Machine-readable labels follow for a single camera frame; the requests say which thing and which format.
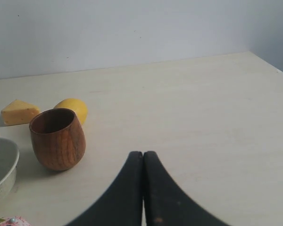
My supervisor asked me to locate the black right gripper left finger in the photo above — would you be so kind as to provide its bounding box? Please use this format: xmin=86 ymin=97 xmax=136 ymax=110
xmin=68 ymin=151 xmax=143 ymax=226

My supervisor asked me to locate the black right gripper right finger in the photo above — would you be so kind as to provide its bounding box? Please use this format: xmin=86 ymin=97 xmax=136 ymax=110
xmin=143 ymin=151 xmax=227 ymax=226

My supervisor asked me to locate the brown wooden cup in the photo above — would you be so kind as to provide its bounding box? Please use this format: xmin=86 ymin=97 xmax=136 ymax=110
xmin=29 ymin=108 xmax=86 ymax=171

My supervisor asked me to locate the pink strawberry cupcake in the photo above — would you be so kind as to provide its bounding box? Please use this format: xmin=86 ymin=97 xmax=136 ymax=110
xmin=0 ymin=217 xmax=31 ymax=226

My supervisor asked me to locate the yellow lemon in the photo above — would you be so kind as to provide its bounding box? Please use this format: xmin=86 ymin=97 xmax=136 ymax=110
xmin=54 ymin=98 xmax=88 ymax=125

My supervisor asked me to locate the white ceramic bowl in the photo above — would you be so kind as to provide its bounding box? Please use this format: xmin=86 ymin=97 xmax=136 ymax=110
xmin=0 ymin=137 xmax=20 ymax=202

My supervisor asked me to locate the yellow cheese wedge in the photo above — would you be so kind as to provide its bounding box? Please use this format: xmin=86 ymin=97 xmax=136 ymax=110
xmin=0 ymin=99 xmax=40 ymax=126

